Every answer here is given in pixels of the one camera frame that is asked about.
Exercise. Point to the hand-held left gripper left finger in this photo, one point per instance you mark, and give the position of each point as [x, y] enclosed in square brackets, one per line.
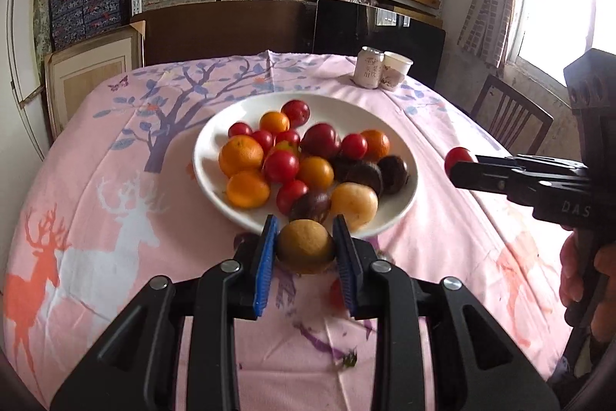
[266, 266]

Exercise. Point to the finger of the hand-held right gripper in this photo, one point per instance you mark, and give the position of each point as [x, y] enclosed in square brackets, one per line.
[481, 177]
[498, 159]

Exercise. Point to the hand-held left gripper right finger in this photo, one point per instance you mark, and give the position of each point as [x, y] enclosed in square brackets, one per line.
[342, 266]

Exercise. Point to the red cherry tomato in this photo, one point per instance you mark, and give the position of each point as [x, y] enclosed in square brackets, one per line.
[288, 136]
[239, 130]
[280, 166]
[457, 157]
[336, 295]
[262, 140]
[291, 195]
[353, 146]

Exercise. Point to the small brownish-yellow fruit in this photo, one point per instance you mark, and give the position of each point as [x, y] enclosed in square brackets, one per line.
[305, 246]

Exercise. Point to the large pale yellow fruit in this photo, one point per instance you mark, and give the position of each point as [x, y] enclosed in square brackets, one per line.
[353, 204]

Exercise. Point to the dark purple passion fruit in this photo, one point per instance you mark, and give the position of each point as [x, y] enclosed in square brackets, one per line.
[393, 172]
[310, 205]

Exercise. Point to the orange mandarin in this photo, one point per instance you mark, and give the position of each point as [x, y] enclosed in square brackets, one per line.
[376, 144]
[248, 188]
[315, 172]

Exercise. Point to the large orange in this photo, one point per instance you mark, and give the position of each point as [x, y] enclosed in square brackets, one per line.
[240, 156]

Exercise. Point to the yellow-green orange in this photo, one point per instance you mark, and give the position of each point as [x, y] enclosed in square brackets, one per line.
[285, 146]

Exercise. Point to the dark red plum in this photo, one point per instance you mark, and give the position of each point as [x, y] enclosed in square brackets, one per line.
[320, 140]

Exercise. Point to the yellow-orange mandarin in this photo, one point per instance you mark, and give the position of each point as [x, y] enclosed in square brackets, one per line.
[274, 122]

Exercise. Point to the white oval plate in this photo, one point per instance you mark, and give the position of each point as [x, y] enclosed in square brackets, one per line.
[337, 112]

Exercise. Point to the person's right hand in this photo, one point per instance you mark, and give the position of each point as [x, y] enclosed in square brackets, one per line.
[570, 276]

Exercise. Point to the dark wooden chair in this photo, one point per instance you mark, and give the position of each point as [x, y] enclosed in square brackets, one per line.
[519, 95]

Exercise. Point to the pink deer print tablecloth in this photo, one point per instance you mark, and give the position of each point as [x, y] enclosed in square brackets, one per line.
[433, 247]

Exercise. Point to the small green stem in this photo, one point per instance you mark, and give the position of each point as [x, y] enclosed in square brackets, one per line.
[349, 360]

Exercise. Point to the window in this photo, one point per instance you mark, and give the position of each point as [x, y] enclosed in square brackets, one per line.
[553, 6]

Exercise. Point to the white paper cup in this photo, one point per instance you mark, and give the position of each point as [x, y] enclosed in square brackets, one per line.
[397, 71]

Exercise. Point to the white drink can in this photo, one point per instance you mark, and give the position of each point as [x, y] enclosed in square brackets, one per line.
[368, 66]

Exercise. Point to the black panel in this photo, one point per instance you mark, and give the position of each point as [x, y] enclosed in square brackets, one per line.
[346, 30]

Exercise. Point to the dark brown board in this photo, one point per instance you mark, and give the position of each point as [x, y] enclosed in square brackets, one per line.
[216, 30]

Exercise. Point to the light wooden framed panel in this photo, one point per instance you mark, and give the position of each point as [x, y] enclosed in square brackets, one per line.
[91, 74]

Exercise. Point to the stack of blue patterned boxes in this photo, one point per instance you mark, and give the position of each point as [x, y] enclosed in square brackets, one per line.
[86, 11]

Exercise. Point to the white cabinet door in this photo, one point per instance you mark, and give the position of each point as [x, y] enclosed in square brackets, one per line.
[24, 54]

